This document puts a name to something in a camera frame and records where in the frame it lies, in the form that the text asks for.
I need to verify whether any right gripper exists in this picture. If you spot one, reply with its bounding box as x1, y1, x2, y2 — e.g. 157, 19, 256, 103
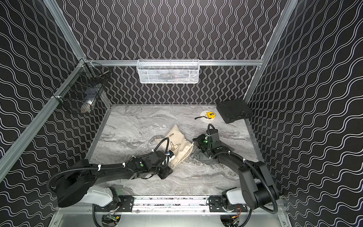
192, 133, 212, 152

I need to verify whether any dark grey hair dryer bag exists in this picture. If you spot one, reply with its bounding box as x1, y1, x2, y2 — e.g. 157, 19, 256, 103
191, 142, 235, 165

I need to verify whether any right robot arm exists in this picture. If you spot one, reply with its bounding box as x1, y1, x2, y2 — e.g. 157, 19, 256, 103
193, 124, 279, 214

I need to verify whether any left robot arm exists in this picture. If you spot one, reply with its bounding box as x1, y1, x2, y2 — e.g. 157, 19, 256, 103
46, 138, 173, 208

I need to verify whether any yellow tape measure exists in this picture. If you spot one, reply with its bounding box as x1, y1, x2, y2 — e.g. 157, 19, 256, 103
206, 112, 216, 119

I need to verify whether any white round coaster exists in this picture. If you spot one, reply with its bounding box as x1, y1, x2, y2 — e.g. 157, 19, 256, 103
199, 110, 215, 123

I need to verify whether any black hard case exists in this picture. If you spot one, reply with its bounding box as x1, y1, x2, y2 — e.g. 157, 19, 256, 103
216, 98, 253, 124

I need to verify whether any item in black basket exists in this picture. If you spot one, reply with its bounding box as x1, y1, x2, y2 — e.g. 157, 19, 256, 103
80, 97, 95, 114

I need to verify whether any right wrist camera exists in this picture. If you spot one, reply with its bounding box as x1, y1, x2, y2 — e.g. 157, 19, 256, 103
207, 128, 220, 143

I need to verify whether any white mesh wall basket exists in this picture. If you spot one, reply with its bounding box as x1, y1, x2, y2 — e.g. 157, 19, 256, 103
136, 59, 200, 84

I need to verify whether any black wire wall basket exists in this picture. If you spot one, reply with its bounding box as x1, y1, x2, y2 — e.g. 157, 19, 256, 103
55, 62, 111, 114

